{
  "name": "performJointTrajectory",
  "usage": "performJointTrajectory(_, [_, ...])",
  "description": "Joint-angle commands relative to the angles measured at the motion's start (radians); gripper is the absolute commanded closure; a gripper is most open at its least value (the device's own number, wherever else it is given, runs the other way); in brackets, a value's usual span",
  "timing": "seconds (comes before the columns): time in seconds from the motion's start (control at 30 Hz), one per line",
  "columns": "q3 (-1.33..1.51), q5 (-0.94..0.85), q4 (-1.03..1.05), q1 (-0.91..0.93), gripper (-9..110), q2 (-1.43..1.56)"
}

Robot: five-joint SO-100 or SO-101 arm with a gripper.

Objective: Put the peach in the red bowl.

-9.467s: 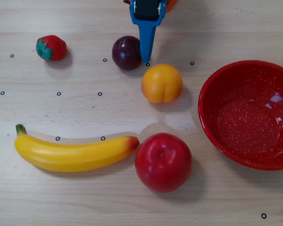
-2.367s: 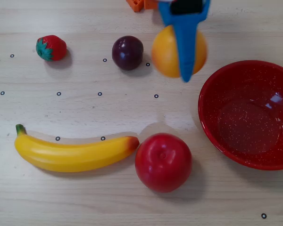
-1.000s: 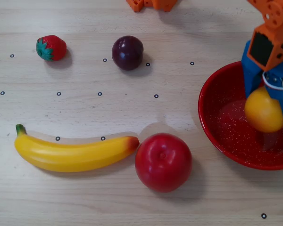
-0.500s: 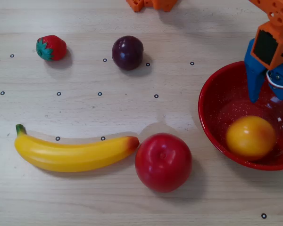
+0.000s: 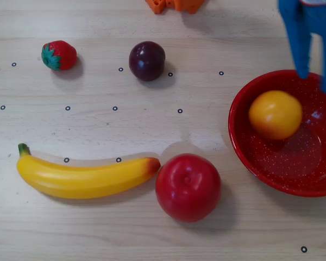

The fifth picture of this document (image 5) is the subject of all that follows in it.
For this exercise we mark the dark purple toy plum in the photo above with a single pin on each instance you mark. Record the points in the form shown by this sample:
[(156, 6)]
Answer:
[(147, 61)]

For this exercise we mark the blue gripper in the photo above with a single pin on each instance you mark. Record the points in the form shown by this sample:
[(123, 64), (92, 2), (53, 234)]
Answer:
[(301, 24)]

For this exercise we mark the red toy strawberry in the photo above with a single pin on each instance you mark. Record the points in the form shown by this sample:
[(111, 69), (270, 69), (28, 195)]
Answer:
[(59, 55)]

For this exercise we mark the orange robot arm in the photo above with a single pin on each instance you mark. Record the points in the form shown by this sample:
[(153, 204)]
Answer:
[(179, 5)]

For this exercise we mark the red toy apple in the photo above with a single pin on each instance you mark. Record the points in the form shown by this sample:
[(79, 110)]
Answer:
[(188, 187)]

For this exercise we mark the orange yellow toy peach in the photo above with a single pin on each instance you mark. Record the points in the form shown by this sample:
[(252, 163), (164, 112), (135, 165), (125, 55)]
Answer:
[(275, 115)]

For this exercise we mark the yellow toy banana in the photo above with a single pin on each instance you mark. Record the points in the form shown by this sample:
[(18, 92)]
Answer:
[(84, 179)]

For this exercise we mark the red speckled bowl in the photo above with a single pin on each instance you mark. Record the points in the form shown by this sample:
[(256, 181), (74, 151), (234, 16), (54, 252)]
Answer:
[(288, 163)]

